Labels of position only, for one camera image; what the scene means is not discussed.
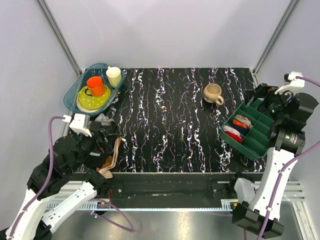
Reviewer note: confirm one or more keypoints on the green compartment organizer box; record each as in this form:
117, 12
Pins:
254, 144

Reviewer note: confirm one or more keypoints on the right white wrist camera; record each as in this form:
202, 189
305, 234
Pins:
293, 83

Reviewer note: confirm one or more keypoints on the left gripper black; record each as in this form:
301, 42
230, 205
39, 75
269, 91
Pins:
107, 145

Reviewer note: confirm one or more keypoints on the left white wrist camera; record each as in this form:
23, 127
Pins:
79, 124

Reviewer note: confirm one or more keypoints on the black underwear in pile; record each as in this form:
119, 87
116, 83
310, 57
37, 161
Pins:
94, 160

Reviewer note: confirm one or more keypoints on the tan beige underwear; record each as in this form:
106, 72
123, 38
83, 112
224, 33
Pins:
111, 161

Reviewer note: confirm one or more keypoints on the right aluminium corner post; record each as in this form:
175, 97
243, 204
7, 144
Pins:
291, 7

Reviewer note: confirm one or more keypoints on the yellow-green dotted plate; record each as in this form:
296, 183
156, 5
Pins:
90, 104

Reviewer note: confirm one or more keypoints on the rolled pink-beige underwear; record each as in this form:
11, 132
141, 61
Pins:
244, 120

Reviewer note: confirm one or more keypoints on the cream cup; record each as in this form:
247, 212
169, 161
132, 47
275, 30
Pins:
114, 76

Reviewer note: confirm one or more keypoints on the aluminium frame rail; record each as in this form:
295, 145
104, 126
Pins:
292, 193

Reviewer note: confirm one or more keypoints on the aluminium corner post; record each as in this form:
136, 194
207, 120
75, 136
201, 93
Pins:
58, 35
291, 7

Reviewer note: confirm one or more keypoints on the left aluminium corner post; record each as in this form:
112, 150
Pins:
58, 35

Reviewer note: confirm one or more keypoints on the beige ceramic mug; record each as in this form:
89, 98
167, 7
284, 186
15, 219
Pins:
212, 93

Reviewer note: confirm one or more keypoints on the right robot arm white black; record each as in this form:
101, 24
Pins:
258, 208

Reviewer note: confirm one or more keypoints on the teal plastic tub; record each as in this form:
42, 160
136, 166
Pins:
98, 69

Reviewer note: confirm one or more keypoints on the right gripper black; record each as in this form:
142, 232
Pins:
267, 92

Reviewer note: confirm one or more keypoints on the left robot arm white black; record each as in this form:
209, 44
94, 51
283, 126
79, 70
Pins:
64, 157

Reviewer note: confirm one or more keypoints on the rolled red-white underwear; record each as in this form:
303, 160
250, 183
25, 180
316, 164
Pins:
233, 133

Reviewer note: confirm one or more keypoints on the orange mug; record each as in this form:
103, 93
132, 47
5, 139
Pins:
95, 87

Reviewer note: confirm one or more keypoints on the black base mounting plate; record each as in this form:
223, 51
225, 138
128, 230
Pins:
171, 190

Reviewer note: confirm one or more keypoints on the rolled orange-navy underwear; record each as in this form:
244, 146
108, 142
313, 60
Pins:
240, 124

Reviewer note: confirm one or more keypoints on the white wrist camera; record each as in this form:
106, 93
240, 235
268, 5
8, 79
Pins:
293, 83
79, 124

